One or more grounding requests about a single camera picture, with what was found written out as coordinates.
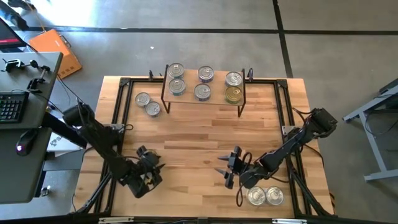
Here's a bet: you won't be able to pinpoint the silver metal bracket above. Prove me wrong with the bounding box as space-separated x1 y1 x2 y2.
98 217 135 224
271 218 308 224

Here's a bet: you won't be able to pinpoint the black keyboard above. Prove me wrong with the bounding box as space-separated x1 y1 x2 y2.
0 91 30 124

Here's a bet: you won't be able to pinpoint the orange equipment case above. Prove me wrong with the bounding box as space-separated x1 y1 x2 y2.
28 29 83 80

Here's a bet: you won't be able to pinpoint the black aluminium table frame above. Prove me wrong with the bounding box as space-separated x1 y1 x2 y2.
70 76 335 218

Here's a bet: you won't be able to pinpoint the black desk clamp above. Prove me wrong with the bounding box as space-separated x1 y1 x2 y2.
26 63 52 94
1 58 25 73

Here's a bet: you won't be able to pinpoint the black desk support beam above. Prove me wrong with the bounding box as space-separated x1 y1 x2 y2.
40 112 90 149

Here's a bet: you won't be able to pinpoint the purple label tuna can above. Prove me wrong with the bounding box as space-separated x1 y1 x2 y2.
193 83 212 102
197 65 215 83

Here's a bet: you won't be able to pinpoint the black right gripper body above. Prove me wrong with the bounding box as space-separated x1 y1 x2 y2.
225 145 249 190

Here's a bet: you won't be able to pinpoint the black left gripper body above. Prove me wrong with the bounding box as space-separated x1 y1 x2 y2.
127 145 163 199

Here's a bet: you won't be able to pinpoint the black computer mouse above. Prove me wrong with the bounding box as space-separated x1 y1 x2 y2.
16 129 39 157

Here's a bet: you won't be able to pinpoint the monitor with red screen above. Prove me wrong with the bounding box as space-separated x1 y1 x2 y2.
0 17 28 50

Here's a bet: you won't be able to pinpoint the white box with logo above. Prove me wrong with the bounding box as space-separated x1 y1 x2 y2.
46 132 85 158

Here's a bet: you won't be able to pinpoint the silver lid tuna can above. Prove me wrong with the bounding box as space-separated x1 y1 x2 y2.
266 185 285 206
246 185 267 207

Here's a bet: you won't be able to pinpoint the grey metal stand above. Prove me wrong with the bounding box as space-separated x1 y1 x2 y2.
343 77 398 183

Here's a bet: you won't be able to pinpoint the teal label tuna can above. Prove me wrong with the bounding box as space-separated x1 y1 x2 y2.
168 78 187 96
144 101 162 118
134 91 151 109
167 62 185 79

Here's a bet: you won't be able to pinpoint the green label silver lid can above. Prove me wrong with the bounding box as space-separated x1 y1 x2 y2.
224 71 243 88

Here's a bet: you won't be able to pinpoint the green label gold lid can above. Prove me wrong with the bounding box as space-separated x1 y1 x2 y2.
224 86 243 105

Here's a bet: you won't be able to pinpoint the wooden shelf black metal legs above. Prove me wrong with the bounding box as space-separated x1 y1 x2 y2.
160 63 247 118

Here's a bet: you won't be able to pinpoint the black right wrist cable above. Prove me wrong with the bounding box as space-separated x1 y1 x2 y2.
235 151 253 208

